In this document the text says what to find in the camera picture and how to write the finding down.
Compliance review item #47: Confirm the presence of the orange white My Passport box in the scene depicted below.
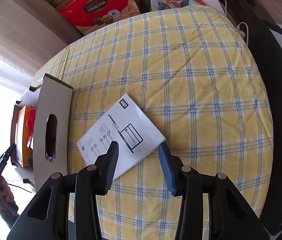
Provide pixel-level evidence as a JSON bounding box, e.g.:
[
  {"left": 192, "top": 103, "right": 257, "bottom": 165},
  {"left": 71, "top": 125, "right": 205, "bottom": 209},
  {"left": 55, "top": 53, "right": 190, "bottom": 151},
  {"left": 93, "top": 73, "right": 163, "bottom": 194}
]
[{"left": 15, "top": 106, "right": 36, "bottom": 167}]

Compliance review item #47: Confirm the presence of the white WD manual booklet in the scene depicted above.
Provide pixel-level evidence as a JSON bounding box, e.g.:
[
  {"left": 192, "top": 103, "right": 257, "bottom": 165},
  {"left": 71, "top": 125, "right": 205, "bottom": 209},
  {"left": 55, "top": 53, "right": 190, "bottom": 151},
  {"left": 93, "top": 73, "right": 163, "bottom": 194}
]
[{"left": 77, "top": 94, "right": 165, "bottom": 179}]

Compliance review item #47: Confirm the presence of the red cable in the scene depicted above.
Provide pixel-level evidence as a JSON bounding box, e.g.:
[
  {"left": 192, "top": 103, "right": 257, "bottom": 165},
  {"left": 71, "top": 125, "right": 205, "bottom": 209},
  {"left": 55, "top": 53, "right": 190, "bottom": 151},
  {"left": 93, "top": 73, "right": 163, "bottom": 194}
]
[{"left": 25, "top": 108, "right": 37, "bottom": 148}]

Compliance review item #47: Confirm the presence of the white cardboard tray box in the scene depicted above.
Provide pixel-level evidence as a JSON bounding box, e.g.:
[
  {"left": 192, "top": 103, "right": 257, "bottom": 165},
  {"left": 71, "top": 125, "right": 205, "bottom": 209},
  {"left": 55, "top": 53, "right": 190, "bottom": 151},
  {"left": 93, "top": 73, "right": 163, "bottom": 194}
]
[{"left": 10, "top": 74, "right": 73, "bottom": 191}]

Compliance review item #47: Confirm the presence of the grey sleeve forearm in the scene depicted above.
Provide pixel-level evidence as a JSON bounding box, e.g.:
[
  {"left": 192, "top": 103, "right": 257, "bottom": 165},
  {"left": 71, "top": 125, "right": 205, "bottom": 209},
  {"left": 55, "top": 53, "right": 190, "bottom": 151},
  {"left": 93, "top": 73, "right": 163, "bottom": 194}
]
[{"left": 0, "top": 209, "right": 20, "bottom": 229}]

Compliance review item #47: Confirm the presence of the person's left hand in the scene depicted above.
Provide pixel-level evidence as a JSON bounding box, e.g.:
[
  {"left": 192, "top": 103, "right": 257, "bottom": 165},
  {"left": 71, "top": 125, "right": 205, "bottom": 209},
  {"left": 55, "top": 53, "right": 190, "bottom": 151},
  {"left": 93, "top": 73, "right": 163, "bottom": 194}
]
[{"left": 0, "top": 177, "right": 14, "bottom": 211}]

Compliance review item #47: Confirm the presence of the yellow blue plaid tablecloth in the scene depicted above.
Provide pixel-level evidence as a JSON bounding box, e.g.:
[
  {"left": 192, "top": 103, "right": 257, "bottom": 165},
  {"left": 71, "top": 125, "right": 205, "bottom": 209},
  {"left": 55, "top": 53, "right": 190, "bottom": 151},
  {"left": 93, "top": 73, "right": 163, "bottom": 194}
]
[{"left": 30, "top": 4, "right": 274, "bottom": 240}]

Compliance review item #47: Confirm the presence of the white sheer curtain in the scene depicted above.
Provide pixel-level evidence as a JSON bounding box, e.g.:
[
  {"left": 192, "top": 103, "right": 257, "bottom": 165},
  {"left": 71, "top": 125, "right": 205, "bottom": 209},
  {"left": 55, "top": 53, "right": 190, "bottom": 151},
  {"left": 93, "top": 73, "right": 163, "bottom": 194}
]
[{"left": 0, "top": 0, "right": 82, "bottom": 230}]

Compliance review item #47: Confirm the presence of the red Collection gift box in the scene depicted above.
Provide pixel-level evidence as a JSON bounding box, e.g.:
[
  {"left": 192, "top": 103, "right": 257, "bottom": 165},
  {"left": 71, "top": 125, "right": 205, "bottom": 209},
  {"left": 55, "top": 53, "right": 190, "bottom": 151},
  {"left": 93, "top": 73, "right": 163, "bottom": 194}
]
[{"left": 59, "top": 0, "right": 140, "bottom": 35}]

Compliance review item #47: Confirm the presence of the box of assorted clutter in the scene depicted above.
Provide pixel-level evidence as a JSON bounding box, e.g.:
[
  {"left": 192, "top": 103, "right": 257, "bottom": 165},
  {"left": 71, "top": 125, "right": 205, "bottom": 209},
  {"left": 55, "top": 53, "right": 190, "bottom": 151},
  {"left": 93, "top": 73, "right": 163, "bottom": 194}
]
[{"left": 150, "top": 0, "right": 227, "bottom": 16}]

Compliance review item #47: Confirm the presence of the white charger with cable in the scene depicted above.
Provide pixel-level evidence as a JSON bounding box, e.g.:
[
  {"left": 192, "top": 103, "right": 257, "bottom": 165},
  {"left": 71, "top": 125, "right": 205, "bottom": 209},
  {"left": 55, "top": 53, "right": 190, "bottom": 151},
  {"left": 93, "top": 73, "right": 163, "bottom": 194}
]
[{"left": 219, "top": 0, "right": 249, "bottom": 45}]

